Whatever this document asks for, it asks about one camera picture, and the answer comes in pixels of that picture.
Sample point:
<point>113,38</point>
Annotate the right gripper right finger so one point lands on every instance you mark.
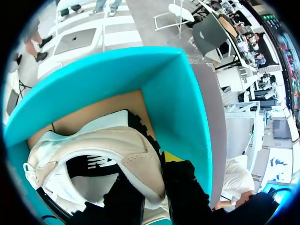
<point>180,187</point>

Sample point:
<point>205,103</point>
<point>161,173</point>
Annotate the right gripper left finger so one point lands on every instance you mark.
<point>125,201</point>

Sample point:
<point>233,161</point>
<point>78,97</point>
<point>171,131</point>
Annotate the beige and white shoe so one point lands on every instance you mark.
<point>112,143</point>

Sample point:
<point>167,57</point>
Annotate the black insole with white print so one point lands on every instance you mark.
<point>93,167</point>

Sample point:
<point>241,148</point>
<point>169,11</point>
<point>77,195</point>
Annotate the person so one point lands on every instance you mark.
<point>236,180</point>

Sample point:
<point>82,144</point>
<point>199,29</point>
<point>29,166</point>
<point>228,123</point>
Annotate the teal box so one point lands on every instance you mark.
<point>173,105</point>

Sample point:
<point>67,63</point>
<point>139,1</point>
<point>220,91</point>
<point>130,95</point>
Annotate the person's legs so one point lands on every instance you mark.
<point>106,7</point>
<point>70,8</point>
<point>38,47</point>

